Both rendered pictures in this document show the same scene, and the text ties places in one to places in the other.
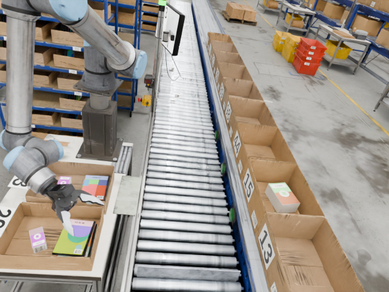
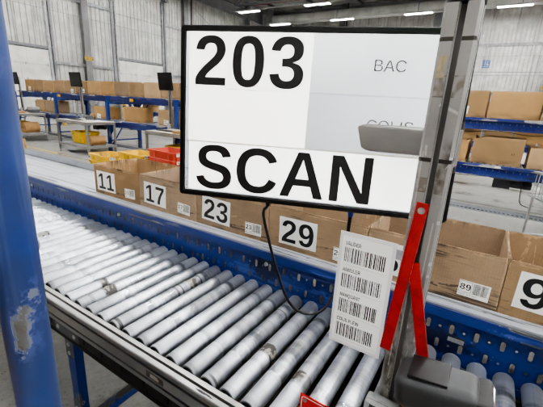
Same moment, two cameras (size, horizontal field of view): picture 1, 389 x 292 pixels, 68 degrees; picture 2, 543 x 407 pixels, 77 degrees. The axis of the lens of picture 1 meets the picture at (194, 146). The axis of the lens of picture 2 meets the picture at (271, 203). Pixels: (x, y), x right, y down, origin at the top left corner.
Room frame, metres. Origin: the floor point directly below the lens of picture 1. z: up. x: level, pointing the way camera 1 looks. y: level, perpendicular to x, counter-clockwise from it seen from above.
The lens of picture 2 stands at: (2.02, 0.90, 1.43)
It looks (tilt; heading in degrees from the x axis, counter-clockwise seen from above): 16 degrees down; 311
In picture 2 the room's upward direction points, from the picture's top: 3 degrees clockwise
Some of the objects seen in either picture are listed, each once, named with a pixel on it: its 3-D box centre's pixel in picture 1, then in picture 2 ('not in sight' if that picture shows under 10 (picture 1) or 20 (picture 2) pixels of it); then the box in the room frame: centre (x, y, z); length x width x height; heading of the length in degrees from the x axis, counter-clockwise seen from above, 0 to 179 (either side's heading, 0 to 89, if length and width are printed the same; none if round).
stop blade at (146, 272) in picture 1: (189, 274); not in sight; (0.74, -0.09, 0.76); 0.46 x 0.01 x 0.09; 99
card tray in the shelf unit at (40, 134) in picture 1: (39, 127); not in sight; (2.33, 1.60, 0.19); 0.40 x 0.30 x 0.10; 97
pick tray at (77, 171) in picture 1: (74, 186); not in sight; (1.08, 0.60, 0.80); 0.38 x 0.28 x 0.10; 101
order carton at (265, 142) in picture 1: (260, 152); not in sight; (1.53, -0.42, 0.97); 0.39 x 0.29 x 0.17; 9
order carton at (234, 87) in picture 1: (239, 97); (435, 251); (2.30, -0.30, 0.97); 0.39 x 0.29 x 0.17; 9
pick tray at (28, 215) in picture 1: (54, 234); not in sight; (0.77, 0.54, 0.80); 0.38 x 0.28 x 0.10; 101
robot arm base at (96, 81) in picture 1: (99, 75); not in sight; (1.51, 0.61, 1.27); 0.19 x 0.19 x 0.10
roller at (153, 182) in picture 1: (184, 185); not in sight; (1.34, 0.01, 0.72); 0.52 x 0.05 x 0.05; 99
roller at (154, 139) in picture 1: (183, 143); not in sight; (1.79, 0.08, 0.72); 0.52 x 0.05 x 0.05; 99
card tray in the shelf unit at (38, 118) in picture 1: (36, 110); not in sight; (2.34, 1.60, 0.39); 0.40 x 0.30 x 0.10; 100
